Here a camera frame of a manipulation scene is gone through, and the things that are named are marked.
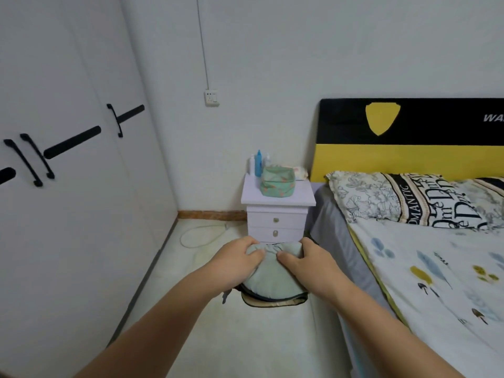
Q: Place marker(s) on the green patterned storage pouch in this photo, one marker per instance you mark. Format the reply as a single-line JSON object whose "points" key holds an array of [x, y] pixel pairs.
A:
{"points": [[277, 183]]}

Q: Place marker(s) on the person's left hand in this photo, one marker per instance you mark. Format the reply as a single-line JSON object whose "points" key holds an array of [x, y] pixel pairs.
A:
{"points": [[230, 265]]}

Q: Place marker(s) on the pale green cloth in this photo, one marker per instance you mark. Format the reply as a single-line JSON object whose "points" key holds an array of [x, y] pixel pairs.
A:
{"points": [[271, 273]]}

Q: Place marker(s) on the blue bottle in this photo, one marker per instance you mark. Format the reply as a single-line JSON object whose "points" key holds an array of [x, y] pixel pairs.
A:
{"points": [[258, 165]]}

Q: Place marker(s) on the white tissue packet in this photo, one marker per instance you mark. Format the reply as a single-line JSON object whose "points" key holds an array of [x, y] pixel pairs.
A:
{"points": [[301, 173]]}

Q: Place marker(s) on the person's left forearm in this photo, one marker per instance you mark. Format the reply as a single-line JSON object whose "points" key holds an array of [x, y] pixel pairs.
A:
{"points": [[157, 330]]}

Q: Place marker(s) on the black and yellow headboard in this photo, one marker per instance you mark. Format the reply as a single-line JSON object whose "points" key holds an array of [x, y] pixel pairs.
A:
{"points": [[425, 153]]}

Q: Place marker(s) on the wooden baseboard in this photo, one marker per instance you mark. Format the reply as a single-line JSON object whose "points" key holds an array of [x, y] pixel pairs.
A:
{"points": [[212, 215]]}

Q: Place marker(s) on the person's right thumb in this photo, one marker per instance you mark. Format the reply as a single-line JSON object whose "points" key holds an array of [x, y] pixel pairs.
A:
{"points": [[286, 258]]}

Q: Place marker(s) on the person's left thumb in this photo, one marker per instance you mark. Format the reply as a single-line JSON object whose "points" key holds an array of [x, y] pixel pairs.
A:
{"points": [[258, 255]]}

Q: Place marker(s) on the white nightstand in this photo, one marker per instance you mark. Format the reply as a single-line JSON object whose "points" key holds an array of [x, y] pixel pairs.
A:
{"points": [[275, 204]]}

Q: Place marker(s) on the grey bed sheet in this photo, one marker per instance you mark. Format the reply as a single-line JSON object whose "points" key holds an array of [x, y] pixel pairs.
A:
{"points": [[334, 228]]}

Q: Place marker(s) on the white wardrobe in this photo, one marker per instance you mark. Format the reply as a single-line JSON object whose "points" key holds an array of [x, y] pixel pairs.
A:
{"points": [[71, 200]]}

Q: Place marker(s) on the dark bag with olive rim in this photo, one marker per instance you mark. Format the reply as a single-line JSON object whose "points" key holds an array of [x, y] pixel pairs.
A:
{"points": [[275, 301]]}

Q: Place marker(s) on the floral lettered pillow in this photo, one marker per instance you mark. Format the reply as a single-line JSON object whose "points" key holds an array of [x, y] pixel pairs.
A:
{"points": [[486, 200], [393, 196]]}

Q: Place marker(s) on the white wall socket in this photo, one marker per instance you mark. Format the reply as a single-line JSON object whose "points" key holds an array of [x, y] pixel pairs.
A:
{"points": [[211, 97]]}

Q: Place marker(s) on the person's right forearm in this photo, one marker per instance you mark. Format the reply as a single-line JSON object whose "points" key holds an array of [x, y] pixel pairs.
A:
{"points": [[386, 334]]}

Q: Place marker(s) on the person's right hand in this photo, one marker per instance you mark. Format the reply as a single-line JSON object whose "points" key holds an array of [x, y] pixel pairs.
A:
{"points": [[313, 269]]}

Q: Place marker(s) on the white leaf print quilt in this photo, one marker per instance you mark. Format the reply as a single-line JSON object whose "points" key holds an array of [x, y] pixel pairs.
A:
{"points": [[445, 283]]}

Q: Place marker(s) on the white bottle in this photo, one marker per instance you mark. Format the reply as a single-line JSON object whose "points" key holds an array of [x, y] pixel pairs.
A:
{"points": [[267, 160], [252, 165]]}

